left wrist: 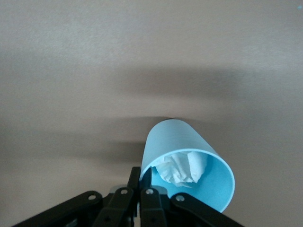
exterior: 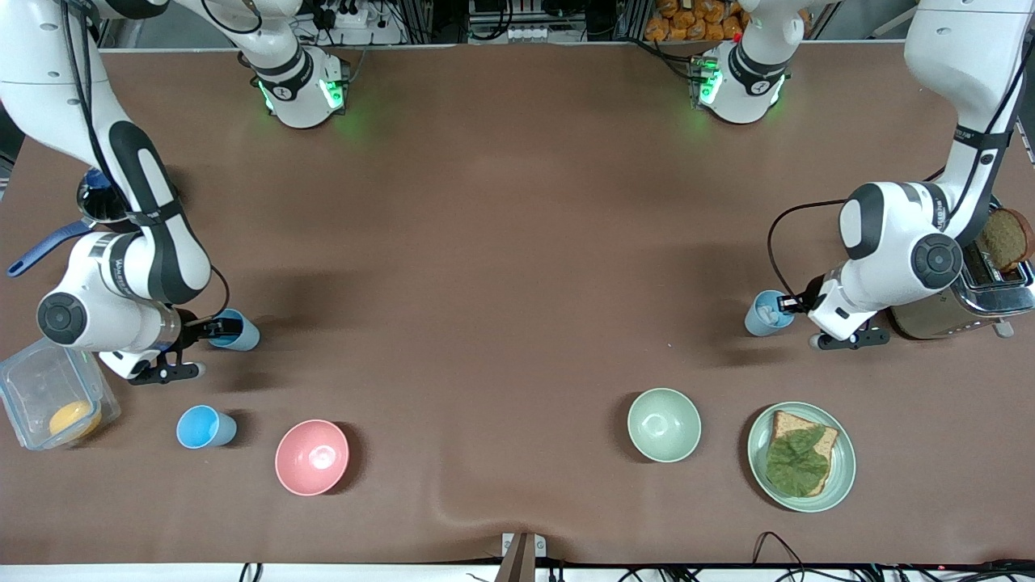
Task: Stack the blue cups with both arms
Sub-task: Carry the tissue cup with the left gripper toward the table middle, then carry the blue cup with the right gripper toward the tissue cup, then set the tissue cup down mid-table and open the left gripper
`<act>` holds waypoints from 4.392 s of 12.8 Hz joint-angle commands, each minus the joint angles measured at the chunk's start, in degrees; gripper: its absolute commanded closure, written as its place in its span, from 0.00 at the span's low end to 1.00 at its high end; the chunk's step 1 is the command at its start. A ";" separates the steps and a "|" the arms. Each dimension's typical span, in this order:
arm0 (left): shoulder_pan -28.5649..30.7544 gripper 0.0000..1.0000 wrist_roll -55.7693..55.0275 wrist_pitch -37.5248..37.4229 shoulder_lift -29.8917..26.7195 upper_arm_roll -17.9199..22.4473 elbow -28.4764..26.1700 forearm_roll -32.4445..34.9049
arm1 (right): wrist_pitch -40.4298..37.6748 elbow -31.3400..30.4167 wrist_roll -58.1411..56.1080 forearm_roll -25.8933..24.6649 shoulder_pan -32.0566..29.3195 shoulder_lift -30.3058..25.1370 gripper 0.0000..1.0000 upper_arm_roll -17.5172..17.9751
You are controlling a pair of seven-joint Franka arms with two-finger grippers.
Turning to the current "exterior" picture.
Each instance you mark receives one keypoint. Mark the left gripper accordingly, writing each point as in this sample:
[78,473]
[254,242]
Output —
[810,296]

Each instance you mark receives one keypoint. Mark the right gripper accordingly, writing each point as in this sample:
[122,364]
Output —
[192,331]

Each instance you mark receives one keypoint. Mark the blue plastic cup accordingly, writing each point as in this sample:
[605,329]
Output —
[247,338]
[202,427]

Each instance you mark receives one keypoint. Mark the blue cup with white item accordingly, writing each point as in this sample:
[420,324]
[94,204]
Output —
[758,319]

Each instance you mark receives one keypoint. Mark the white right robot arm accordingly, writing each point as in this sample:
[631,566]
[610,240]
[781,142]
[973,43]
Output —
[154,242]

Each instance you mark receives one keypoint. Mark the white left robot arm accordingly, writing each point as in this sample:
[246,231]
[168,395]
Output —
[889,234]

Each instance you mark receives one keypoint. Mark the white crumpled item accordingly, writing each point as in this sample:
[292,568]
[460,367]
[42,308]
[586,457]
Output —
[772,318]

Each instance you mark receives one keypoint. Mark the brown bread slice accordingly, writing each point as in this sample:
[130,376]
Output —
[788,422]

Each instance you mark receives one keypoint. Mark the green lettuce leaf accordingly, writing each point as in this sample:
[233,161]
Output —
[796,465]

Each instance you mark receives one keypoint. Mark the pink bowl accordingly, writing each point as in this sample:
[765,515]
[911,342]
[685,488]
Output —
[311,457]

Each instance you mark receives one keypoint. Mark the orange round food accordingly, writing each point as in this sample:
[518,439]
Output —
[73,419]

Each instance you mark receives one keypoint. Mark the light green plate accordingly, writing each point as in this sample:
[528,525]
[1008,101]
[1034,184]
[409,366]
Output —
[841,469]

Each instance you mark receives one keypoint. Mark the glass lid blue knob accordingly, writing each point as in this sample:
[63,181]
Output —
[97,202]

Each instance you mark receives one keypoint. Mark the light green bowl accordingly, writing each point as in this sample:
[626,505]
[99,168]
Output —
[663,424]

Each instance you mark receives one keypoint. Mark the clear plastic food container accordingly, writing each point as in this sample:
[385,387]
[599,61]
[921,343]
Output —
[36,396]

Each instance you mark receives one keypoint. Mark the beige and steel toaster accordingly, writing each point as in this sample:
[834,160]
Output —
[994,303]

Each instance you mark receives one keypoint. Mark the brown toast slice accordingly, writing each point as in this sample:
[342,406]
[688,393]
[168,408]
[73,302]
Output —
[1007,238]

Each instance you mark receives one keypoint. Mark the brown table mat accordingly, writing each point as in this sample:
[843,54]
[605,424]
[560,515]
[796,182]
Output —
[501,242]

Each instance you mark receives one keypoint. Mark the pile of orange buns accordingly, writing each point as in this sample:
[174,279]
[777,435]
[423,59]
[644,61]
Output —
[695,20]

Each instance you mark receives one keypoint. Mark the white terminal block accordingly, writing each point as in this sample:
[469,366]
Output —
[532,32]

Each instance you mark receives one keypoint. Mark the metal table clamp bracket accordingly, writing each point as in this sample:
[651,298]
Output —
[523,554]

